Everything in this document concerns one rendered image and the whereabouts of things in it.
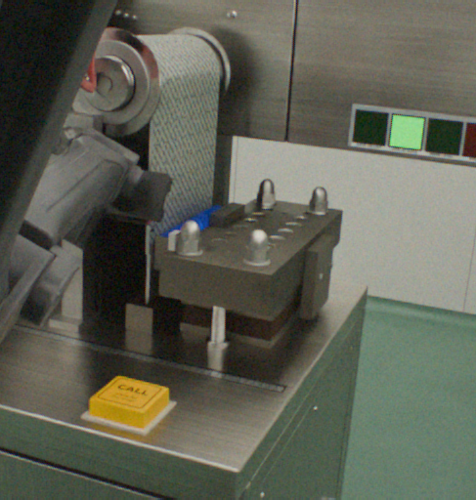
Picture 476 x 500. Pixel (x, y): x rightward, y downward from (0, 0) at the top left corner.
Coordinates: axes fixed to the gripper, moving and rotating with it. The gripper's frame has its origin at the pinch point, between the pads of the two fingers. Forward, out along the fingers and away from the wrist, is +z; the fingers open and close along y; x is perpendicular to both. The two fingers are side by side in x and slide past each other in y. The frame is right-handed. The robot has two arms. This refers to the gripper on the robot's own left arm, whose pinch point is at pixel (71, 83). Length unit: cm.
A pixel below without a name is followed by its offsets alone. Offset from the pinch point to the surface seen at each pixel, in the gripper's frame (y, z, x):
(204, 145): 9.0, 27.0, 7.9
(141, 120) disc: 7.1, 8.2, 0.4
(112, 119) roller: 2.9, 8.1, -0.1
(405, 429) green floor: 37, 203, 4
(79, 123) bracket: -0.7, 6.4, -2.3
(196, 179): 9.0, 28.2, 2.5
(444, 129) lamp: 45, 33, 20
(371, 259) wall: 0, 275, 94
